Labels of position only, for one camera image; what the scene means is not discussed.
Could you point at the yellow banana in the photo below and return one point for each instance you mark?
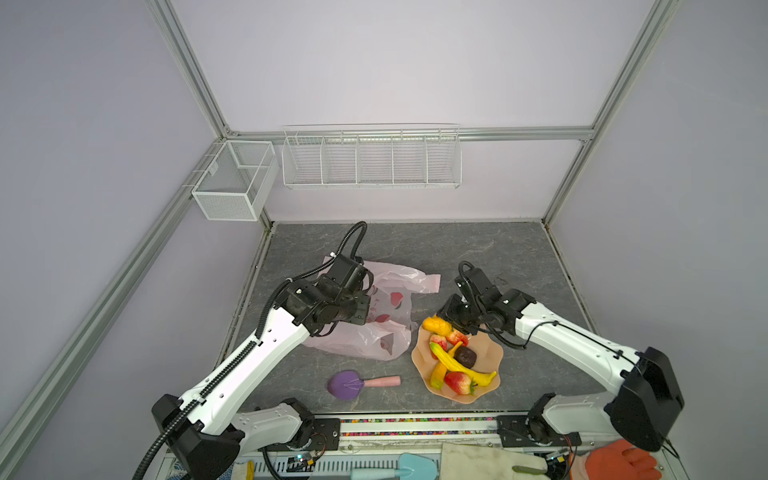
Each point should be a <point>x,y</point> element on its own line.
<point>481,379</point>

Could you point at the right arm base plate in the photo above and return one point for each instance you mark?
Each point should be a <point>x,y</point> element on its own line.
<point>518,430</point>

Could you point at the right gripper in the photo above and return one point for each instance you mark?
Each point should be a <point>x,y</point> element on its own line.
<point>448,313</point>

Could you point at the purple scoop pink handle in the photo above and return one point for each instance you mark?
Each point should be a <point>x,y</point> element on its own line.
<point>347,384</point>

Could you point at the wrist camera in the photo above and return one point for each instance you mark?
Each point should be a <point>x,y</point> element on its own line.
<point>345,274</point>
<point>475,285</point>

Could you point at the orange rubber glove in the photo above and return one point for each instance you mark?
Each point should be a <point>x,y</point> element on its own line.
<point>618,461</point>

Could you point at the small white mesh basket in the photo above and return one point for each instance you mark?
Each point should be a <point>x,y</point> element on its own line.
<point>237,181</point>

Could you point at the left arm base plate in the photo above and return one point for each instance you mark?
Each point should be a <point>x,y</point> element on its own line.
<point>318,434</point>

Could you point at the red strawberry at plate front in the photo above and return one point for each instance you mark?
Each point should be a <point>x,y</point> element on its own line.
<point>460,383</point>

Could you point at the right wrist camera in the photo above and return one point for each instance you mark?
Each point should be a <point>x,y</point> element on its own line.
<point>475,285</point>

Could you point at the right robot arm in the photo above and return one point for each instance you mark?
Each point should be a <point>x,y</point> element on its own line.
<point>641,398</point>

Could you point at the yellow pear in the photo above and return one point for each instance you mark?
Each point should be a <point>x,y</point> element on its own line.
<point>437,326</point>

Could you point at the beige cloth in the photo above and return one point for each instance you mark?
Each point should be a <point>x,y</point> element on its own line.
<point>465,462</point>

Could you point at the dark brown fig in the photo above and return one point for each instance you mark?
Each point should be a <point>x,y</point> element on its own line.
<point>465,356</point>

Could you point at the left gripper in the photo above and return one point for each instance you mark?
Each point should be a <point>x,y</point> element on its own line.
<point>360,316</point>

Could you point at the pink plastic bag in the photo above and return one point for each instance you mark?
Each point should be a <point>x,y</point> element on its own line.
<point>386,333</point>

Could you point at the teal spatula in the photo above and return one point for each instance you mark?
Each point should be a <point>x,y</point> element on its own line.
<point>409,467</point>

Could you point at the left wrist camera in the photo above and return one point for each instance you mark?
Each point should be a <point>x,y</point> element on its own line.
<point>345,274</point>

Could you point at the beige wavy fruit plate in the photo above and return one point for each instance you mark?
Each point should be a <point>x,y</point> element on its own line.
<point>489,357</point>

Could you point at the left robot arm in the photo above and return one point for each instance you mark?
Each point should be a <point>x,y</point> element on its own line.
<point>204,428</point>

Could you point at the pale strawberry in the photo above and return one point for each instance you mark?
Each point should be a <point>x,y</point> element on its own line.
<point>441,341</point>

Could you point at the long white wire basket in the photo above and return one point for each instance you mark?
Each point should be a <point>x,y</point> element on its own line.
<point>372,156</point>

